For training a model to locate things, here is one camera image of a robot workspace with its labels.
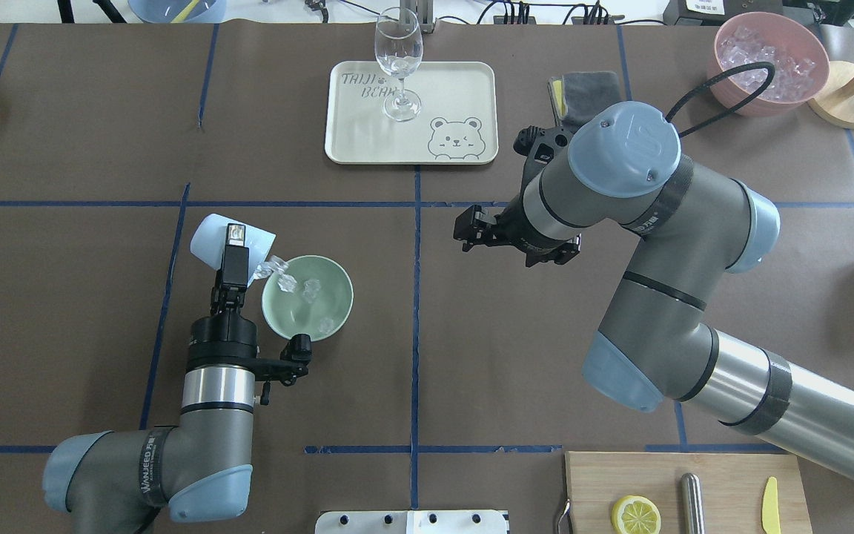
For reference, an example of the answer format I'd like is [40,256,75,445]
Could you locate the large blue bowl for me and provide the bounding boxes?
[128,0,228,24]

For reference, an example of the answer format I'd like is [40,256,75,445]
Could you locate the grey folded cloth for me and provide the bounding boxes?
[548,71,623,132]

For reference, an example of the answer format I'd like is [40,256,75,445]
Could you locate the cream bear tray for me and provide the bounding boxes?
[324,61,500,165]

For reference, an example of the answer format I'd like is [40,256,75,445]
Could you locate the half lemon slice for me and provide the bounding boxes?
[610,495,662,533]

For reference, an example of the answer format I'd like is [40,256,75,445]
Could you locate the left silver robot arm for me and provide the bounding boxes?
[43,214,312,533]

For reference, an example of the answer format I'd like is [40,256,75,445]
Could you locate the light blue plastic cup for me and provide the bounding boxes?
[190,214,277,289]

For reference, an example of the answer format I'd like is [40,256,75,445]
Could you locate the wooden cutting board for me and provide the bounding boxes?
[563,451,813,534]

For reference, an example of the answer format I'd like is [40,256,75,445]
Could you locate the black camera tripod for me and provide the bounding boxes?
[55,0,128,24]

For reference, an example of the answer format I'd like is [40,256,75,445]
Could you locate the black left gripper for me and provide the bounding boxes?
[187,222,312,386]

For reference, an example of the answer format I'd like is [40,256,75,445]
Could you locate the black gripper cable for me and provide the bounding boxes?
[664,62,778,140]

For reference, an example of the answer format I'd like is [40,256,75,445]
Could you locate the mint green bowl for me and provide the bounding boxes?
[261,255,354,342]

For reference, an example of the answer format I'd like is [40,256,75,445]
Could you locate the clear wine glass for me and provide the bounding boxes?
[374,6,423,122]

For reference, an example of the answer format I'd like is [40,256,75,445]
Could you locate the clear ice cubes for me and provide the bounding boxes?
[264,256,335,333]

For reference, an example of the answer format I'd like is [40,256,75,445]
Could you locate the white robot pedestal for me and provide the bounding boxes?
[314,508,511,533]

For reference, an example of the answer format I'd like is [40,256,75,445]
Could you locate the black handled steel knife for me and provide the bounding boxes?
[679,472,706,533]

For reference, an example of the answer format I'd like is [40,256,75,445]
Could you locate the yellow plastic knife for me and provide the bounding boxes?
[761,476,781,534]

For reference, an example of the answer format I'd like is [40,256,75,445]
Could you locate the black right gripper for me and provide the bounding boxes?
[454,126,582,267]

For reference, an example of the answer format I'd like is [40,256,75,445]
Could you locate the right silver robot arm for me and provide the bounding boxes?
[453,101,854,480]

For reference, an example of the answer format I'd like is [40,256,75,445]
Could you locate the pink bowl of ice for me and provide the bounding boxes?
[707,11,830,117]

